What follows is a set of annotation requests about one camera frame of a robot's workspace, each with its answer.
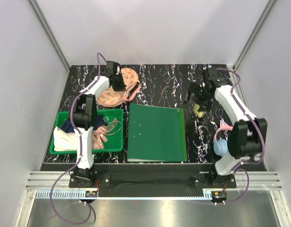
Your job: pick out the blue pink cat headphones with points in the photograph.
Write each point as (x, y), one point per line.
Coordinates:
(220, 147)

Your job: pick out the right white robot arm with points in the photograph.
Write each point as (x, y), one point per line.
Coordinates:
(246, 142)

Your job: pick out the white cloth garment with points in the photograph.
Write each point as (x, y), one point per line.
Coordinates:
(64, 141)

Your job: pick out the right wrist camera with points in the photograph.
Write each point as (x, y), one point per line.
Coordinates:
(210, 74)

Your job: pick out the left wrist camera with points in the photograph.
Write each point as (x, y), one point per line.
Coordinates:
(112, 67)

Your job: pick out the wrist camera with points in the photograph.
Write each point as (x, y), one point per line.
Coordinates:
(112, 67)
(210, 74)

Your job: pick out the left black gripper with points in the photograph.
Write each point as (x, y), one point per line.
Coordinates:
(121, 86)

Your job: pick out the navy blue garment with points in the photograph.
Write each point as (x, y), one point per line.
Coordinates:
(68, 128)

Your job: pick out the yellow paper cup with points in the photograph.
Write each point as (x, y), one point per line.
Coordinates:
(197, 111)

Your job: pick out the pink satin bra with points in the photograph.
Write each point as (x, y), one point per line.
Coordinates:
(101, 134)

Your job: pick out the green ring binder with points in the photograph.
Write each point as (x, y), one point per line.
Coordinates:
(156, 134)

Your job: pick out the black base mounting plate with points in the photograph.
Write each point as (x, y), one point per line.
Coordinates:
(199, 180)

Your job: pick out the pink mesh laundry bag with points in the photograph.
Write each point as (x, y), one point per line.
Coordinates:
(124, 92)

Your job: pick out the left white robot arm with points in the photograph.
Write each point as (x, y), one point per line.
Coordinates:
(83, 116)

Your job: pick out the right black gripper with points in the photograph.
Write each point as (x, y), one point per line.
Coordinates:
(205, 106)

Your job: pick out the green plastic bin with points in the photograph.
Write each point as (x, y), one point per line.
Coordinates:
(115, 142)

